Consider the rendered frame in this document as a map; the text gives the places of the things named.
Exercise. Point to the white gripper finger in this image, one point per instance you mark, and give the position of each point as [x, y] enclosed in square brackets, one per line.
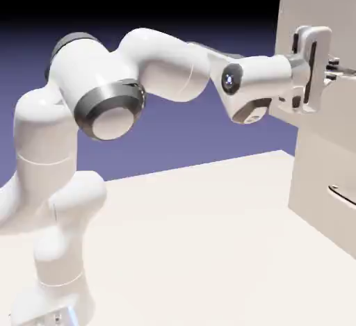
[331, 78]
[333, 61]

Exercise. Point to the pale beige cabinet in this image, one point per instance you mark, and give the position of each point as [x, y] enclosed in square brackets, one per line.
[322, 164]

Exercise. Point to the pale beige closed drawer front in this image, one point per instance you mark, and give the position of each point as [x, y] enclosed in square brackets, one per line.
[314, 170]

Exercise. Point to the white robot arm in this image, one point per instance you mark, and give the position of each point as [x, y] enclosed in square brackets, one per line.
[83, 75]

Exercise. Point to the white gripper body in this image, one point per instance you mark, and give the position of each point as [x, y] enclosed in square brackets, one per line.
[321, 53]

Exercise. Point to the pale beige pulled-out drawer front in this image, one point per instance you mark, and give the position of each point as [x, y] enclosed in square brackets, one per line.
[342, 11]

